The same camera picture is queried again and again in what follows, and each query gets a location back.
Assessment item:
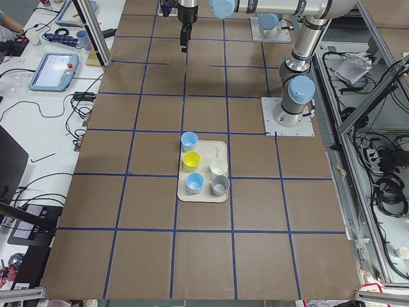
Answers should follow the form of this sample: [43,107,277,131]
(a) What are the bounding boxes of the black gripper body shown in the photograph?
[177,0,199,23]

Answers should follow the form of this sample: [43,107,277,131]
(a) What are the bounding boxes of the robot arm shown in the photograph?
[208,0,357,128]
[258,13,282,36]

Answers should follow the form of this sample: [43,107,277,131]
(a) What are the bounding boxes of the blue cup on desk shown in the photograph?
[76,30,92,51]

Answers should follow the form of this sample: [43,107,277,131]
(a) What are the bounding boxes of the blue plastic cup front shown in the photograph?
[180,131,199,153]

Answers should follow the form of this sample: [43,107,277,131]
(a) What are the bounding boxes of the blue plastic cup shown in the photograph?
[185,172,205,195]
[180,131,199,153]

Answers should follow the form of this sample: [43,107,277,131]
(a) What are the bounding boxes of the yellow plastic cup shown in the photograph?
[182,151,201,172]

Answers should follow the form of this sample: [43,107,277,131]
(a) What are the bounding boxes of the pale green plastic cup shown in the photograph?
[210,158,228,178]

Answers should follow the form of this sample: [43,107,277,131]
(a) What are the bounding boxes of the blue plastic cup rear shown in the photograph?
[185,172,205,195]

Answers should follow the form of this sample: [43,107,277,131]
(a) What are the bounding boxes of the small white paper cup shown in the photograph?
[26,29,42,46]

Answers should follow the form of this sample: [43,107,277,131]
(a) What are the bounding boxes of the grey plastic cup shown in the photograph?
[211,175,230,196]

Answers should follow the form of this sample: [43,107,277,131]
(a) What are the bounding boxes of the wooden stand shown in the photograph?
[71,14,101,67]

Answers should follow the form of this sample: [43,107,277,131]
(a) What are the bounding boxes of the blue teach pendant far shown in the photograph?
[55,1,82,28]

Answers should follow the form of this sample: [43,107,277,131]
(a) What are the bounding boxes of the blue teach pendant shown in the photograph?
[28,52,79,92]
[55,1,82,28]

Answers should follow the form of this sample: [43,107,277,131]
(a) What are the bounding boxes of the blue plaid cloth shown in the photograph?
[42,33,78,47]

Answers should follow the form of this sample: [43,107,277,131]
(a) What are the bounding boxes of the black power adapter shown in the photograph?
[73,91,96,102]

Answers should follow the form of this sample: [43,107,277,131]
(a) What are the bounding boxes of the blue teach pendant near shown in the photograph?
[28,52,79,92]

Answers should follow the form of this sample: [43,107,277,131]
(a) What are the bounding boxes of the cream plastic tray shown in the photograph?
[177,140,228,203]

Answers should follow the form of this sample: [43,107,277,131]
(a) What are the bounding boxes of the crumpled white paper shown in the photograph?
[334,51,373,85]

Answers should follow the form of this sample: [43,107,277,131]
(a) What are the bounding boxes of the black hex key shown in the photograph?
[30,153,56,163]

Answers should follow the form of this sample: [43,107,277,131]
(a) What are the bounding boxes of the black computer monitor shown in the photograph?
[0,124,65,247]

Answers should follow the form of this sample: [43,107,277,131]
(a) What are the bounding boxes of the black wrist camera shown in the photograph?
[160,0,178,17]

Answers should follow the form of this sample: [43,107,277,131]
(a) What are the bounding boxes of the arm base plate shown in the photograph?
[250,17,291,43]
[261,97,314,137]

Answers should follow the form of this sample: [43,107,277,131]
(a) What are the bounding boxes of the aluminium frame post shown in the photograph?
[73,0,112,67]

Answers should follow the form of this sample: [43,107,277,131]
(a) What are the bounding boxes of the bundled black cables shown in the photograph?
[372,177,408,220]

